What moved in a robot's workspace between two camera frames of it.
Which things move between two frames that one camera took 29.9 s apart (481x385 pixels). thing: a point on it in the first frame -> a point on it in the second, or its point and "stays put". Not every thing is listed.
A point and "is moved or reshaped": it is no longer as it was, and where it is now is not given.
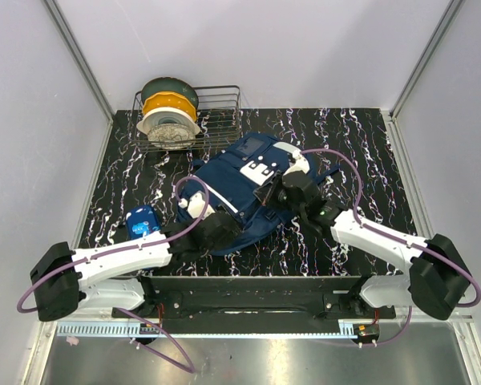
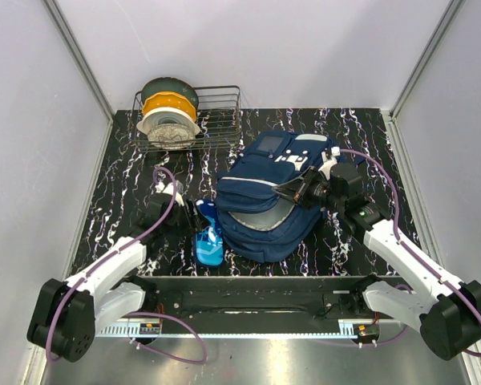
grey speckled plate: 171,136 stays put
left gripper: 231,237 -> 197,224
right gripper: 262,193 -> 297,189
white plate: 166,115 stays put
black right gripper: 255,297 stays put
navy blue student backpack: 227,177 is moved or reshaped
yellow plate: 163,99 stays put
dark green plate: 169,84 stays put
